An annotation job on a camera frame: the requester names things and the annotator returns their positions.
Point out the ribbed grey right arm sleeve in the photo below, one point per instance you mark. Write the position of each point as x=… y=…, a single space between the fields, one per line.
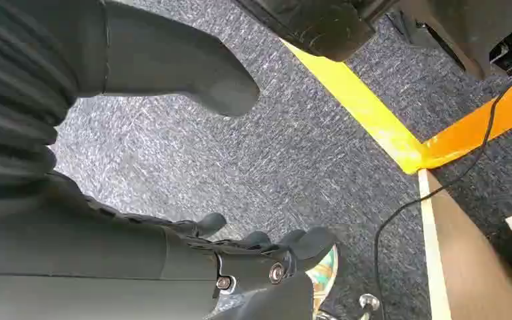
x=13 y=88

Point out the round metal furniture foot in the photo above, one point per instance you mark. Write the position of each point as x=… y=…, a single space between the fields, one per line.
x=369 y=303

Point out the black robot foot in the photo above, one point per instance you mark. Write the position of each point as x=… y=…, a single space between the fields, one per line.
x=318 y=26
x=454 y=26

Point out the yellow floor tape strip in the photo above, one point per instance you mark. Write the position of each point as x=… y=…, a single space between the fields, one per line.
x=371 y=115

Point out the brown wooden furniture panel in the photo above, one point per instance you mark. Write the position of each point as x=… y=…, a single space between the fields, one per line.
x=481 y=265

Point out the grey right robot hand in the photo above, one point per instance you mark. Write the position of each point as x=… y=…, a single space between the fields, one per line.
x=106 y=265

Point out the orange floor tape strip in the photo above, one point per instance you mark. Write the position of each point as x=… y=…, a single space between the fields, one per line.
x=468 y=132

